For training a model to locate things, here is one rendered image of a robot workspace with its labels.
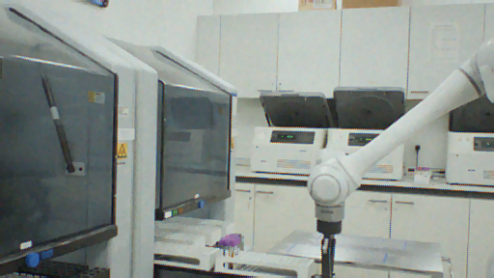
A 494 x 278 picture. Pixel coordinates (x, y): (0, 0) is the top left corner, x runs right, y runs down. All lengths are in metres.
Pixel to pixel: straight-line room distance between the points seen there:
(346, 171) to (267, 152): 2.67
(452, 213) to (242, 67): 1.99
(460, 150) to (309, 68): 1.31
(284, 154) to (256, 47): 0.97
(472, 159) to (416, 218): 0.55
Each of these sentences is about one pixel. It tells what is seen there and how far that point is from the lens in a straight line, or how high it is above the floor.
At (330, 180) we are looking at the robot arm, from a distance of 1.33.
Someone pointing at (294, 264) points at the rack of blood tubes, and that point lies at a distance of 1.60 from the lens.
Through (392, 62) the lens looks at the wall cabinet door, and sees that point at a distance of 4.16.
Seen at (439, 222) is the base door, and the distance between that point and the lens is 3.89.
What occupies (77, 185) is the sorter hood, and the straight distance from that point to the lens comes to 1.33.
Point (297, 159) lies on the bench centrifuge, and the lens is 3.95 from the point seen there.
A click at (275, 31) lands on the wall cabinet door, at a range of 4.37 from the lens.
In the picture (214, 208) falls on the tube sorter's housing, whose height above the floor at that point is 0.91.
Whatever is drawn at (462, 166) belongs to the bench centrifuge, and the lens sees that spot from 3.86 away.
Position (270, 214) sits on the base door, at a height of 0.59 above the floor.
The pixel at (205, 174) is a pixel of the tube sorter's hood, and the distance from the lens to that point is 2.00.
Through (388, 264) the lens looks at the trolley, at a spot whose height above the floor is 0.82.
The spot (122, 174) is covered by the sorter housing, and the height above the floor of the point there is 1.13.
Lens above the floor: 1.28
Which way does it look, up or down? 2 degrees down
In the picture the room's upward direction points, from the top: 2 degrees clockwise
